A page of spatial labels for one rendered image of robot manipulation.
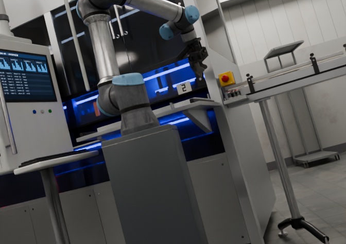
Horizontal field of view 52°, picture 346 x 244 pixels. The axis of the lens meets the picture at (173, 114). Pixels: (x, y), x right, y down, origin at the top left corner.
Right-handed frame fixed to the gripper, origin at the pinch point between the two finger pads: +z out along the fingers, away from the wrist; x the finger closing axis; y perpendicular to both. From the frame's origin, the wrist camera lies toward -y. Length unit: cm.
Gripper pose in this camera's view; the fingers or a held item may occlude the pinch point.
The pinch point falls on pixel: (199, 74)
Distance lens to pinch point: 192.5
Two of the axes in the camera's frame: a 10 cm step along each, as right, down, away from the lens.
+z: 3.4, 8.5, 4.1
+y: 8.1, -0.4, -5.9
